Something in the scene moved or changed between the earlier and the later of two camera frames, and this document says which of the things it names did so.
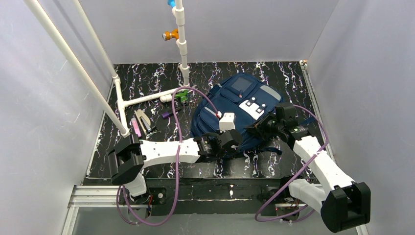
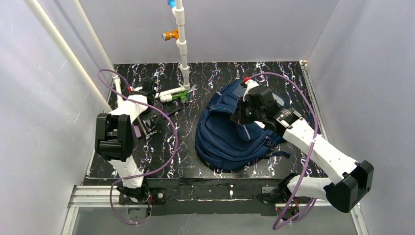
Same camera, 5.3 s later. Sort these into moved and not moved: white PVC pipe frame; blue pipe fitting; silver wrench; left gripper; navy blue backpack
Moved: left gripper; navy blue backpack
Not moved: blue pipe fitting; silver wrench; white PVC pipe frame
